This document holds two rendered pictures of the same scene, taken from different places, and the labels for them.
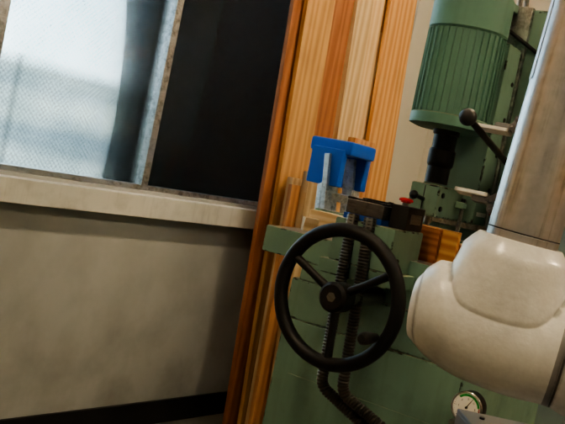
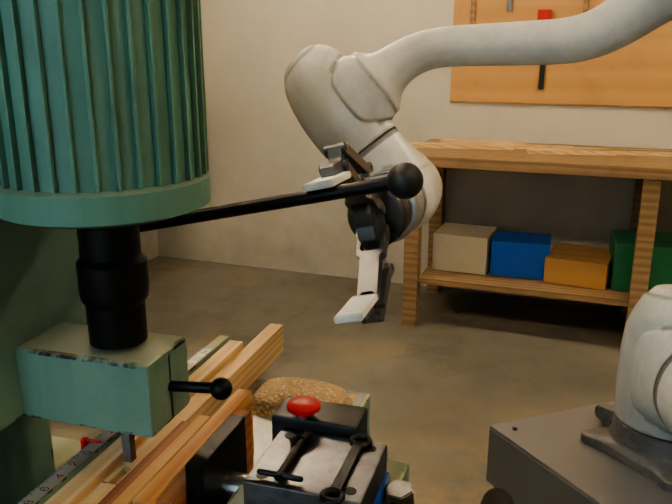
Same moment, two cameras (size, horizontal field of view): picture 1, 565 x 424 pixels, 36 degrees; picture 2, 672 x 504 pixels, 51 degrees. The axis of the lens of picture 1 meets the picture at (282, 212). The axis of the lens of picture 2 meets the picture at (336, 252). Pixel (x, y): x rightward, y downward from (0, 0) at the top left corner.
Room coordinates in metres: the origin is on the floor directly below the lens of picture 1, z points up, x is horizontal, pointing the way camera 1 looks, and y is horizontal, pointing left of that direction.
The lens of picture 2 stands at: (1.97, 0.30, 1.32)
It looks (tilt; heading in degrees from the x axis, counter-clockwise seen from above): 16 degrees down; 254
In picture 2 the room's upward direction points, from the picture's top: straight up
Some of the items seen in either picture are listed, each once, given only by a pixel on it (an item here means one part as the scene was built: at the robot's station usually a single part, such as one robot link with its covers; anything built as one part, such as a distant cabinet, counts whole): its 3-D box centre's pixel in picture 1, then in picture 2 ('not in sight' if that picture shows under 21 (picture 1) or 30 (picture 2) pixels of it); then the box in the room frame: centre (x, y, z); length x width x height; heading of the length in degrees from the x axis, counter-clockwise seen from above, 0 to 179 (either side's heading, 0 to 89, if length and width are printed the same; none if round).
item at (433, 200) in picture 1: (435, 204); (106, 382); (2.00, -0.34, 1.02); 0.14 x 0.07 x 0.09; 147
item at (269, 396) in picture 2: not in sight; (299, 393); (1.79, -0.47, 0.91); 0.12 x 0.09 x 0.03; 147
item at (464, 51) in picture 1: (462, 62); (89, 18); (1.99, -0.32, 1.35); 0.18 x 0.18 x 0.31
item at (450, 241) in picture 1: (414, 240); (202, 473); (1.92, -0.29, 0.94); 0.20 x 0.02 x 0.08; 57
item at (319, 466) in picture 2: (385, 211); (320, 460); (1.83, -0.21, 0.99); 0.13 x 0.11 x 0.06; 57
